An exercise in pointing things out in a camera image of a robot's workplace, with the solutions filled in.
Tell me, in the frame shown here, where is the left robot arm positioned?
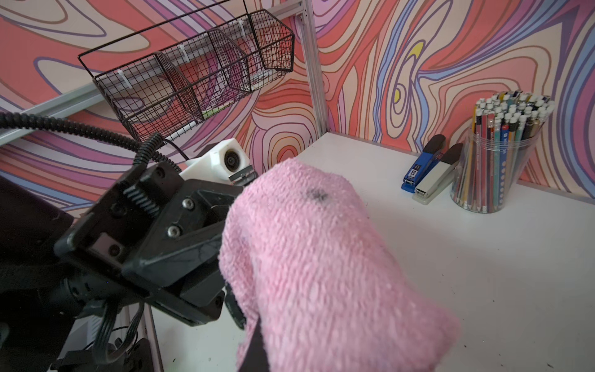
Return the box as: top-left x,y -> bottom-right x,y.
1,113 -> 245,371

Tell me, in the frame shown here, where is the pink microfibre cloth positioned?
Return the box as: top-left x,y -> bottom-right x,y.
218,159 -> 460,371

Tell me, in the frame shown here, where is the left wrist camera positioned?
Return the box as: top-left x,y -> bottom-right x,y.
180,139 -> 258,186

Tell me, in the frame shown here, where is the left wall wire basket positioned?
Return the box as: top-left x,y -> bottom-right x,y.
77,1 -> 295,141

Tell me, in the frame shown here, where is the blue marker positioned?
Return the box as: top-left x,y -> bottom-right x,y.
401,134 -> 446,194

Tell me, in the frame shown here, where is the pencil cup with pencils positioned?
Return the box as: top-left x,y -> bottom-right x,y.
451,90 -> 556,214

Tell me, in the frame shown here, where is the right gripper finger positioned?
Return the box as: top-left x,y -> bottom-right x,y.
239,319 -> 270,372

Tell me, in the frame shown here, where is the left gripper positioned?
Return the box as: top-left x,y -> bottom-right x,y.
54,162 -> 242,326

